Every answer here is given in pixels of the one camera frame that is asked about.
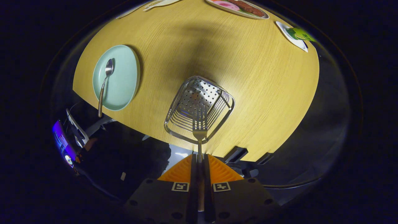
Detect black table bracket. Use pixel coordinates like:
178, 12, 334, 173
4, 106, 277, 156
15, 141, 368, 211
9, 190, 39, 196
224, 146, 248, 163
257, 152, 274, 165

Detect green label drink bottle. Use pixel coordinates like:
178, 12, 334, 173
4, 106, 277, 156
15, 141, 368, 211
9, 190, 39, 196
285, 27, 317, 42

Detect mint green plate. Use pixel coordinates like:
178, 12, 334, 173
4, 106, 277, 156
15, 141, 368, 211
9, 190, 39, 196
93, 45, 141, 111

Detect pink ham slice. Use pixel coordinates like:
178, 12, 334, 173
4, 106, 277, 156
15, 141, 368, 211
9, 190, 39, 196
213, 1, 240, 11

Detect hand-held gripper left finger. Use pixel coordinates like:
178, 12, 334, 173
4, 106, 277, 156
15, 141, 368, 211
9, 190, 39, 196
124, 153, 199, 224

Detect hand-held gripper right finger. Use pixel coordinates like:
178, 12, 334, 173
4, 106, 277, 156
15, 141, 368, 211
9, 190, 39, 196
204, 153, 280, 224

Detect brown meat pieces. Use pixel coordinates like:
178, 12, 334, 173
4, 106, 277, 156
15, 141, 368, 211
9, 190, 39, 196
232, 0, 265, 17

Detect white square coaster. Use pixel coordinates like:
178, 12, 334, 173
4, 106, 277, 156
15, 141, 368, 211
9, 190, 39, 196
275, 21, 309, 53

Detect wooden handle metal fork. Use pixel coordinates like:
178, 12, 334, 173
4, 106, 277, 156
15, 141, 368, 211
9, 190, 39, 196
192, 107, 208, 212

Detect wooden handle metal spoon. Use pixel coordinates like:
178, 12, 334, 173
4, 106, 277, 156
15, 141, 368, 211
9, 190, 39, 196
98, 58, 114, 118

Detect white divided dish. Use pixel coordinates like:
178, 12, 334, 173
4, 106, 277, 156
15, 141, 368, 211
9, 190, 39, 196
143, 0, 181, 12

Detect white food plate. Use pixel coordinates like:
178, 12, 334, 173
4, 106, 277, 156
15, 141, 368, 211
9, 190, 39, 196
205, 0, 270, 20

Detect perforated metal drain tray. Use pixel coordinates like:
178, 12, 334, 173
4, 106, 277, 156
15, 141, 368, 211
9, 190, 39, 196
164, 76, 235, 144

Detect purple lit screen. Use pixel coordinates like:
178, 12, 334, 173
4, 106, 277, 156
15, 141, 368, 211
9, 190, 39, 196
52, 120, 77, 168

